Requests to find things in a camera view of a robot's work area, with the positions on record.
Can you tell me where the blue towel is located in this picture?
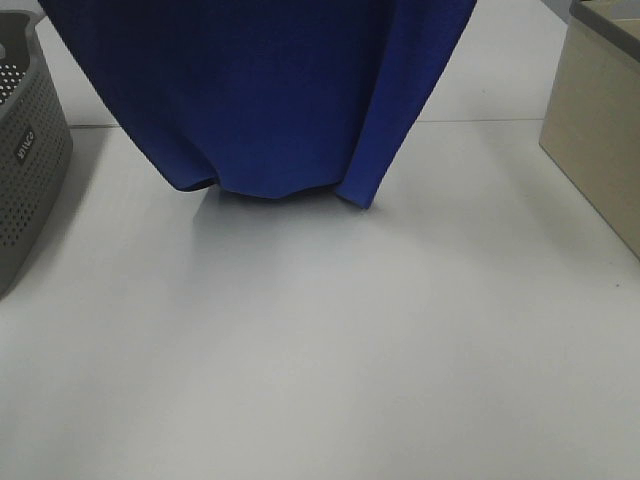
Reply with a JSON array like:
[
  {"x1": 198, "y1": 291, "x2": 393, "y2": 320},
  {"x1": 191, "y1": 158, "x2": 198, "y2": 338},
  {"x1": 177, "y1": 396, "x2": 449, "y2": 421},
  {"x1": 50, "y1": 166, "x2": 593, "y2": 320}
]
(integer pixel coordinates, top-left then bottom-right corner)
[{"x1": 42, "y1": 1, "x2": 475, "y2": 208}]

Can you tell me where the beige storage box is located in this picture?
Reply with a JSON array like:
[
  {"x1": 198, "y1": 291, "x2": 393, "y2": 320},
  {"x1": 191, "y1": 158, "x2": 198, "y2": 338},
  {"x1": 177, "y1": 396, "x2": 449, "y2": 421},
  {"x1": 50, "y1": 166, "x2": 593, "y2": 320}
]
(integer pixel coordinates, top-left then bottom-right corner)
[{"x1": 539, "y1": 1, "x2": 639, "y2": 254}]

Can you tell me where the grey perforated plastic basket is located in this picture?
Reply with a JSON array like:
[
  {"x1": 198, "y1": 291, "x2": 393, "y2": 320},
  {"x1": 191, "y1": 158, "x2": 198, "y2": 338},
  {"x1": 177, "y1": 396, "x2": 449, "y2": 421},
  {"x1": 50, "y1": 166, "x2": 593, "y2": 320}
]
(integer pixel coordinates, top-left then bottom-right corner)
[{"x1": 1, "y1": 10, "x2": 73, "y2": 294}]

